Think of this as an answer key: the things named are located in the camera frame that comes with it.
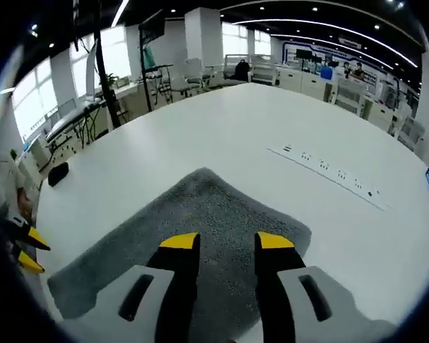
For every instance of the black backpack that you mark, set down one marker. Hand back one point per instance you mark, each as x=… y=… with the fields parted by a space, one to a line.
x=242 y=70

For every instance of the black case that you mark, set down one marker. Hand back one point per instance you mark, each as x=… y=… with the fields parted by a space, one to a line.
x=58 y=174

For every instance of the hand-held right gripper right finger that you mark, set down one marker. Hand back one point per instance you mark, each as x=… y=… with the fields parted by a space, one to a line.
x=289 y=303

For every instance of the black stand pole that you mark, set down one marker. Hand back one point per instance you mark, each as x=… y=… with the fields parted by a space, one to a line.
x=105 y=71

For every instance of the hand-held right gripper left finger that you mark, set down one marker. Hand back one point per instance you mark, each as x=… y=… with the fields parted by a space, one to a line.
x=143 y=303

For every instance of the white table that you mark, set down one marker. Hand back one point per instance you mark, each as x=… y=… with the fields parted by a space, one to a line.
x=236 y=135

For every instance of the grey towel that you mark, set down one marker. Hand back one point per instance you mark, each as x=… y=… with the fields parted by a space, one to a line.
x=218 y=207

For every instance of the white built-in power strip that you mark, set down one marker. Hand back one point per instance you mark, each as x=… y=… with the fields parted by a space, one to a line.
x=329 y=171

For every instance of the blue container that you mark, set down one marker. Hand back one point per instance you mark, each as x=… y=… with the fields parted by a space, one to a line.
x=326 y=72

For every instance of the small green plant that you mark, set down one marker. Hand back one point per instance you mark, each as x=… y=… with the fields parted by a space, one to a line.
x=111 y=80

